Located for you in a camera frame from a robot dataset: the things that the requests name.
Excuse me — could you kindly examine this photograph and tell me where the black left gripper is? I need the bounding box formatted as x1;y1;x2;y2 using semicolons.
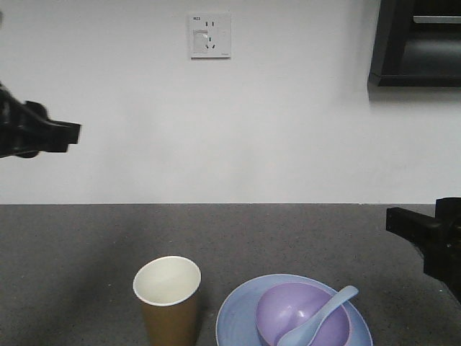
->
1;84;81;159

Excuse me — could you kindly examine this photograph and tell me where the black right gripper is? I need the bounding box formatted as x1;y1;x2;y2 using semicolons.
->
385;197;460;301

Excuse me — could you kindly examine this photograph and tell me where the purple plastic bowl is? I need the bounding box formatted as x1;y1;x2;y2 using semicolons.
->
256;282;352;345

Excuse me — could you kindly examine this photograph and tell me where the light blue plastic spoon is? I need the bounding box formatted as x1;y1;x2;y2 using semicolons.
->
277;285;359;346

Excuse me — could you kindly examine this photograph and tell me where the brown paper cup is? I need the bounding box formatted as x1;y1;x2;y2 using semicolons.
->
133;255;202;346

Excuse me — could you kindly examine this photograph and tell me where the white wall socket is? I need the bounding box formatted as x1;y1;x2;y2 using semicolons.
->
187;12;231;59

